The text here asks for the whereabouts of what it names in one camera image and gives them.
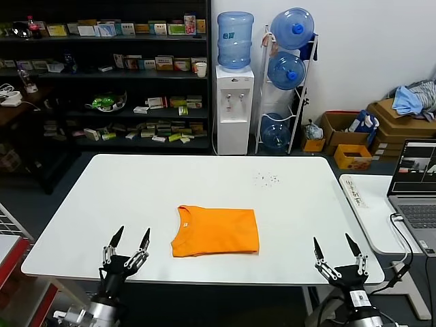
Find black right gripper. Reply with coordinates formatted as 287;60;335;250
313;233;374;309

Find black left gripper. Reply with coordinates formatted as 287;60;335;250
98;225;151;301

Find orange t-shirt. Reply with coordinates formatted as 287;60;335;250
170;204;262;258

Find large white table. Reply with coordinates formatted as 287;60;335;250
20;153;386;316

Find small white side table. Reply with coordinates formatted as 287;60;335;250
339;173;436;321

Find orange yellow fruit box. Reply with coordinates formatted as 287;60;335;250
333;143;374;170

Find grey laptop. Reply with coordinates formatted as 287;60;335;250
387;138;436;257

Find scattered dark crumbs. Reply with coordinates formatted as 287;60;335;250
251;172;281;187

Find small yellow cardboard box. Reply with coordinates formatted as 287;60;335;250
300;136;326;153

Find open cardboard box red rim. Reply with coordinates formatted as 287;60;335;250
320;110;371;157

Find brown cardboard box white labels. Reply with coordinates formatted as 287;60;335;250
369;127;436;161

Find red white cart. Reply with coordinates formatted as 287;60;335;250
0;234;89;327

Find crumpled plastic bag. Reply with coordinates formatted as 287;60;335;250
302;118;324;140

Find blue white package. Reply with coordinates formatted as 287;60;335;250
347;108;380;146

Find bowl of green fruit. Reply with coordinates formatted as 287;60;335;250
83;90;128;113

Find large brown cardboard box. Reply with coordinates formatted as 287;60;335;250
366;97;436;137

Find white water dispenser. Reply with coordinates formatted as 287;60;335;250
215;63;255;156

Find light blue cloth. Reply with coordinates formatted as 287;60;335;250
391;84;426;115

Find black shelf unit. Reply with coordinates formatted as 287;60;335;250
0;0;212;153

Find dark wooden desk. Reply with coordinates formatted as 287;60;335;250
0;85;82;195

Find grey striped cloth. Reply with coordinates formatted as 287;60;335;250
406;80;436;123

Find white power strip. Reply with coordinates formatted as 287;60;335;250
0;90;22;106

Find blue plastic bottle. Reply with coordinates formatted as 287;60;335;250
63;50;78;73

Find yellow red box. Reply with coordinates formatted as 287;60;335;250
189;56;207;72

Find clear bottle purple contents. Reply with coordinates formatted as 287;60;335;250
16;64;37;93

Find dark blue hanging cloth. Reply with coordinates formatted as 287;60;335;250
298;32;320;62

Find white teal yellow box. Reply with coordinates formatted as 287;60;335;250
148;20;168;35

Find pink hanging cloth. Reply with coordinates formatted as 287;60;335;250
260;29;278;58

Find tall pink box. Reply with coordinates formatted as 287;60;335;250
183;13;198;36

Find labelled blue water jug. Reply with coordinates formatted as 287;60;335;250
217;10;255;72

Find cola bottle red cap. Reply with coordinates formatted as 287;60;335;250
25;14;42;39

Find shiny black helmet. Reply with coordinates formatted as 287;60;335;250
10;20;31;37

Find black laptop cable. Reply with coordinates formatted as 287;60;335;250
367;211;415;296

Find white laptop cable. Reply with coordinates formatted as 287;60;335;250
390;215;409;265

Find white wire jug rack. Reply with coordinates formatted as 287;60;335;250
254;22;320;155

